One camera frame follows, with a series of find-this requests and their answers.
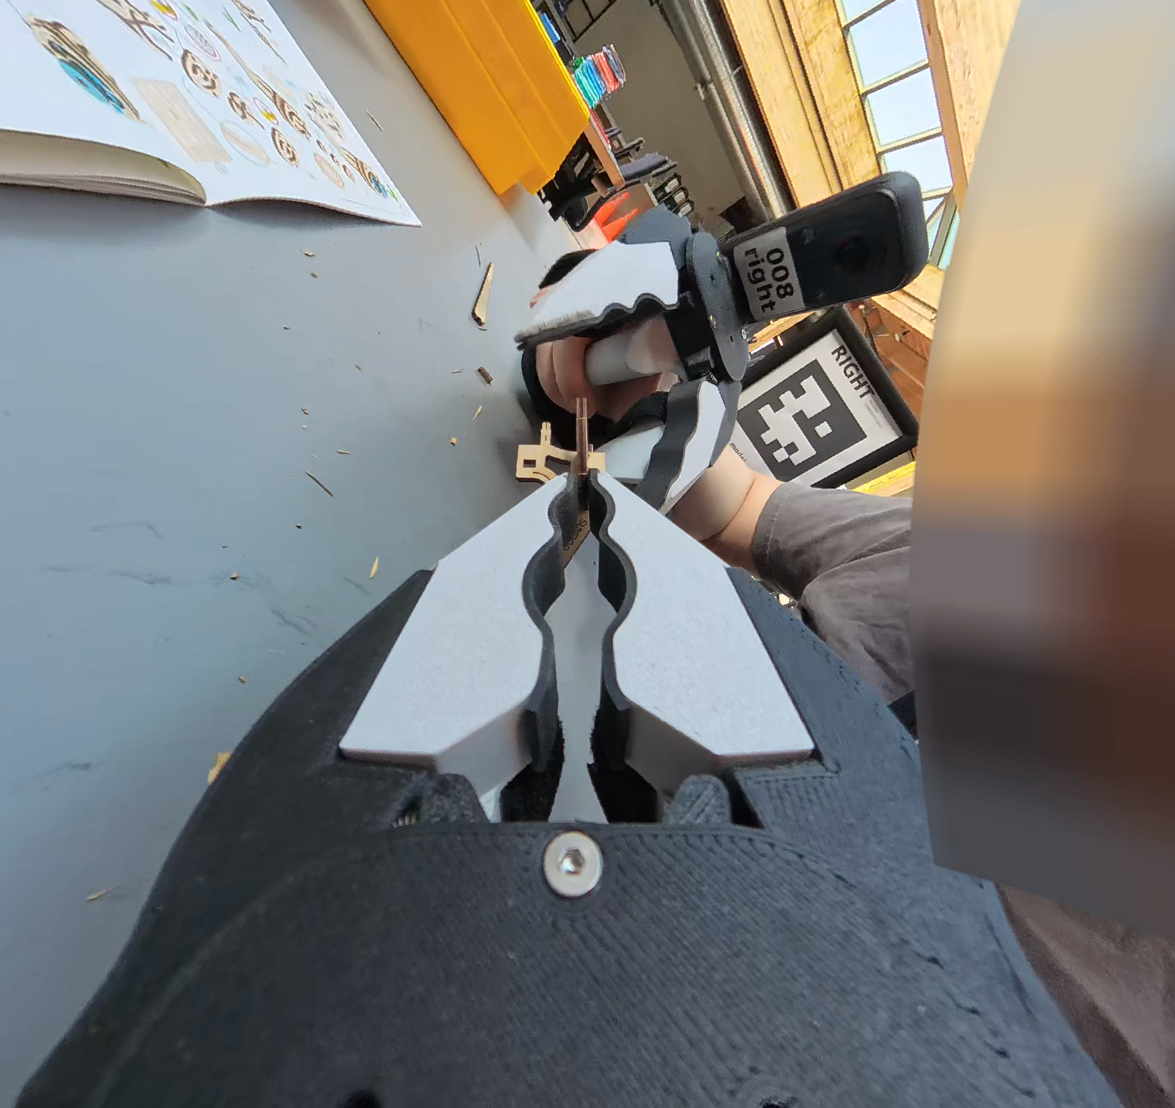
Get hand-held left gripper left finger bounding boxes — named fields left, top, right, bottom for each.
left=338, top=474, right=582, bottom=822

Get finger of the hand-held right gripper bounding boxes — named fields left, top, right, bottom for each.
left=514, top=238, right=691, bottom=348
left=598, top=381, right=741, bottom=517

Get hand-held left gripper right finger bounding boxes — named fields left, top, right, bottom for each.
left=591, top=469, right=816, bottom=822

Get thin wooden model part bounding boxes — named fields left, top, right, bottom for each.
left=572, top=396, right=596, bottom=569

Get notched wooden model part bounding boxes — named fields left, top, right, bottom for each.
left=515, top=424, right=607, bottom=488

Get person's right hand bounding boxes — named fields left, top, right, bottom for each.
left=534, top=335, right=678, bottom=423

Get framed marker sign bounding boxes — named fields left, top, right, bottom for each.
left=731, top=304, right=919, bottom=491

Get stack of colourful packets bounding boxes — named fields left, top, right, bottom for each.
left=570, top=45, right=631, bottom=110

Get stacked yellow plastic bins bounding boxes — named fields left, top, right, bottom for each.
left=343, top=0, right=591, bottom=198

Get open instruction booklet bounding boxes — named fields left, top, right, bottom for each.
left=0, top=0, right=423, bottom=231

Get silver ventilation duct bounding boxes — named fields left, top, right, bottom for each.
left=632, top=0, right=795, bottom=220

